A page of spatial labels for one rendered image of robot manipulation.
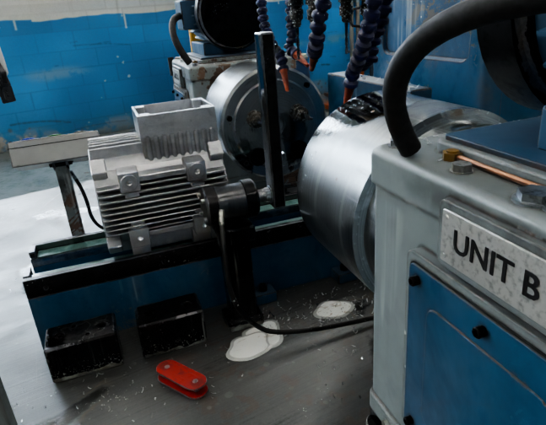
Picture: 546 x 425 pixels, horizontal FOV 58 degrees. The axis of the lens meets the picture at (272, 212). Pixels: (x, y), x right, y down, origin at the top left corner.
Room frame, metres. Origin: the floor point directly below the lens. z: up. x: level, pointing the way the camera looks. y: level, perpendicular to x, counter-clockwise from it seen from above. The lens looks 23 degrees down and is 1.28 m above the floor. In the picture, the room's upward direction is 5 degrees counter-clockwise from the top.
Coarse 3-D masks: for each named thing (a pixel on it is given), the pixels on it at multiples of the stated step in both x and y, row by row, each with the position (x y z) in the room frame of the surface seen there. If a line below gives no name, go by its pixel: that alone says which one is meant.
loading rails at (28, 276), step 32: (256, 224) 0.87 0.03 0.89; (288, 224) 0.79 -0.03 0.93; (32, 256) 0.75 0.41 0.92; (64, 256) 0.77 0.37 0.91; (96, 256) 0.78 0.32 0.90; (128, 256) 0.71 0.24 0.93; (160, 256) 0.72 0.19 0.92; (192, 256) 0.73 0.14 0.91; (256, 256) 0.77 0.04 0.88; (288, 256) 0.79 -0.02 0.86; (320, 256) 0.80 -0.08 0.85; (32, 288) 0.66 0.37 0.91; (64, 288) 0.67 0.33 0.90; (96, 288) 0.68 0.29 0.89; (128, 288) 0.70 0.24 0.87; (160, 288) 0.71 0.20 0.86; (192, 288) 0.73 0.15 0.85; (224, 288) 0.75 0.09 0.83; (256, 288) 0.76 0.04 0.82; (64, 320) 0.67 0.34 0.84; (128, 320) 0.70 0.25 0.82
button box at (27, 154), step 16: (16, 144) 0.95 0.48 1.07; (32, 144) 0.95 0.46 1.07; (48, 144) 0.96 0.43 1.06; (64, 144) 0.97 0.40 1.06; (80, 144) 0.98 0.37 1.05; (16, 160) 0.93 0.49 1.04; (32, 160) 0.94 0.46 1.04; (48, 160) 0.95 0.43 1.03; (64, 160) 0.96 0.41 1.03; (80, 160) 1.01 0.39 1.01
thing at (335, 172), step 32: (416, 96) 0.62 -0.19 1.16; (320, 128) 0.64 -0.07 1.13; (352, 128) 0.58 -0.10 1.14; (384, 128) 0.54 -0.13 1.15; (416, 128) 0.51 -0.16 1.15; (448, 128) 0.50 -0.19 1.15; (320, 160) 0.59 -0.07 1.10; (352, 160) 0.53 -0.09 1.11; (320, 192) 0.57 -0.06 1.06; (352, 192) 0.50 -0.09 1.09; (320, 224) 0.57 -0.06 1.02; (352, 224) 0.49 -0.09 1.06; (352, 256) 0.49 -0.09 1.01
